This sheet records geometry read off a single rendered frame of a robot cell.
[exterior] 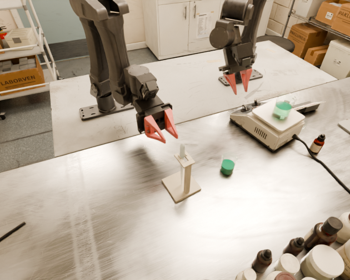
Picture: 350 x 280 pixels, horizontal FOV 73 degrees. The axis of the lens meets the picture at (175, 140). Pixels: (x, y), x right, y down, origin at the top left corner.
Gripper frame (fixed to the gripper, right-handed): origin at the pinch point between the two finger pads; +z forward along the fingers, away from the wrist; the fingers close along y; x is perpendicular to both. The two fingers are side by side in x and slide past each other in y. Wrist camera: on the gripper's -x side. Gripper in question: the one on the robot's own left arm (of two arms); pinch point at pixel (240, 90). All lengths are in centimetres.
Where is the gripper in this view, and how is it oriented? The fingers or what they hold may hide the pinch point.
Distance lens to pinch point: 83.0
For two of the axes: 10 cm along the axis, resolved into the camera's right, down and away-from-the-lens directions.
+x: -0.5, -3.0, 9.5
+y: 9.6, -2.7, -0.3
